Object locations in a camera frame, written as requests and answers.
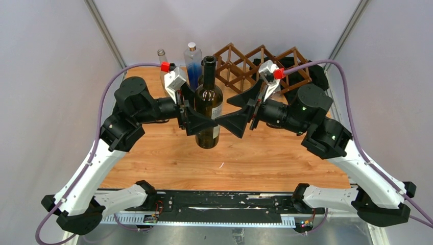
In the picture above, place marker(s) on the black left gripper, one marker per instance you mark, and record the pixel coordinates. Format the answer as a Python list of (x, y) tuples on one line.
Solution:
[(187, 119)]

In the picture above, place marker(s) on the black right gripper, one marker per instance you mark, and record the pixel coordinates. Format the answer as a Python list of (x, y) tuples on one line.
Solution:
[(236, 121)]

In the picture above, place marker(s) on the dark bottle rack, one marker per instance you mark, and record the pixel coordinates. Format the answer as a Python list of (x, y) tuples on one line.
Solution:
[(208, 102)]

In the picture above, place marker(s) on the blue square glass bottle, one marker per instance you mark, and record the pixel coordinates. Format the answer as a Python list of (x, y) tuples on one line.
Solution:
[(193, 58)]

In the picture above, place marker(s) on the clear round glass bottle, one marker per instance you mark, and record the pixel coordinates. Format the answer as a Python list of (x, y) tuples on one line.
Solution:
[(164, 68)]

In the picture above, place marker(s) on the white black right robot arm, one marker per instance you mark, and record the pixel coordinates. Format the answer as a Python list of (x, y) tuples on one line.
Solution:
[(377, 198)]

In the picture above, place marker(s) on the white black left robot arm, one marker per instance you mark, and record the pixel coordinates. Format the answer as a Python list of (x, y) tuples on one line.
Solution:
[(77, 208)]

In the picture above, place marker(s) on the brown wooden wine rack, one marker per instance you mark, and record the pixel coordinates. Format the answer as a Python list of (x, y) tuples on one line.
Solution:
[(239, 71)]

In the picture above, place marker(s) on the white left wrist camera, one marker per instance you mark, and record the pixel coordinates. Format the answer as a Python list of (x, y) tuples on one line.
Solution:
[(173, 82)]

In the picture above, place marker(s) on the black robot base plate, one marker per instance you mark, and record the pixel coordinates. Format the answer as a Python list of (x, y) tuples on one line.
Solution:
[(218, 209)]

